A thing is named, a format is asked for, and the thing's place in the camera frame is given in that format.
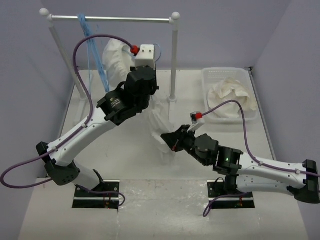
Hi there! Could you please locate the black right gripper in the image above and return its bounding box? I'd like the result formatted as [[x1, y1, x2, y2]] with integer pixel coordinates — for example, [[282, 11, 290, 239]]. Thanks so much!
[[160, 125, 208, 167]]

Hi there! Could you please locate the white skirt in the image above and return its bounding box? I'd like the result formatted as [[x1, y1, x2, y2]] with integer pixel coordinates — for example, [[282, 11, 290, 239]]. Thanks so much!
[[102, 39, 176, 165]]

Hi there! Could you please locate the blue wire hanger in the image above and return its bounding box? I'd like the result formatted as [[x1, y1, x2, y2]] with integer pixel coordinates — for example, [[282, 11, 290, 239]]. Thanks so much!
[[122, 43, 163, 63]]

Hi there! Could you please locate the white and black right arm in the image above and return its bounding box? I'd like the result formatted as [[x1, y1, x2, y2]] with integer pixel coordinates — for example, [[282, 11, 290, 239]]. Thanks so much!
[[161, 125, 320, 204]]

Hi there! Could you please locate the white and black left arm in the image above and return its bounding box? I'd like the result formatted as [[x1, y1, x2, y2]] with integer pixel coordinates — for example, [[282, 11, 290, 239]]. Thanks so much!
[[36, 66, 159, 197]]

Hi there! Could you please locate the bundle of blue hangers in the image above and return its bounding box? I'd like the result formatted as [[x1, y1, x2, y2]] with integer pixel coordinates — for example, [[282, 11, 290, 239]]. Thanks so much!
[[77, 13, 110, 93]]

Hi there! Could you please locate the white plastic basket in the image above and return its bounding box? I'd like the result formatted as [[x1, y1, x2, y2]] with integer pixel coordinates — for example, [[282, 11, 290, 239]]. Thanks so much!
[[201, 67, 258, 124]]

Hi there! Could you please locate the white clothes rack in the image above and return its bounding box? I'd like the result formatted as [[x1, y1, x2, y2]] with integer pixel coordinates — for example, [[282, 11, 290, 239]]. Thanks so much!
[[39, 7, 181, 128]]

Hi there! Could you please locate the white cloth in basket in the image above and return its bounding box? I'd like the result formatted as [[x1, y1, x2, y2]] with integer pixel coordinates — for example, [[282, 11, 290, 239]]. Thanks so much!
[[207, 77, 258, 119]]

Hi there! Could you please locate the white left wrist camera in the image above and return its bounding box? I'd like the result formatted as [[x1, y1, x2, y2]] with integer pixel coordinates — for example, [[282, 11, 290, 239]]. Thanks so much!
[[134, 44, 156, 70]]

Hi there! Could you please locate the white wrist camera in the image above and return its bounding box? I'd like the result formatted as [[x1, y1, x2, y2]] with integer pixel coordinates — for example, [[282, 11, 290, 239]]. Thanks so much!
[[134, 44, 156, 70], [189, 111, 205, 132]]

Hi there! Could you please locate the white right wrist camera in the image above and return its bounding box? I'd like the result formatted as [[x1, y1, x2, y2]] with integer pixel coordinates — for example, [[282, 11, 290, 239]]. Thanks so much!
[[189, 111, 205, 132]]

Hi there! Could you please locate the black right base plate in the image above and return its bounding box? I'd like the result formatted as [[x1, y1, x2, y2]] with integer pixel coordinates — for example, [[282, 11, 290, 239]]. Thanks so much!
[[207, 177, 256, 210]]

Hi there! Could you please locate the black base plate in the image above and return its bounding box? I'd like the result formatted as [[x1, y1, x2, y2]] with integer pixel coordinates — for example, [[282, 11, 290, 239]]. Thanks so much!
[[207, 177, 256, 210], [72, 180, 121, 210]]

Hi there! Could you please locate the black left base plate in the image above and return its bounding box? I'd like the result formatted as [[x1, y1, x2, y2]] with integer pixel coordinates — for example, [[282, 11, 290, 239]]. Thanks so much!
[[72, 180, 121, 210]]

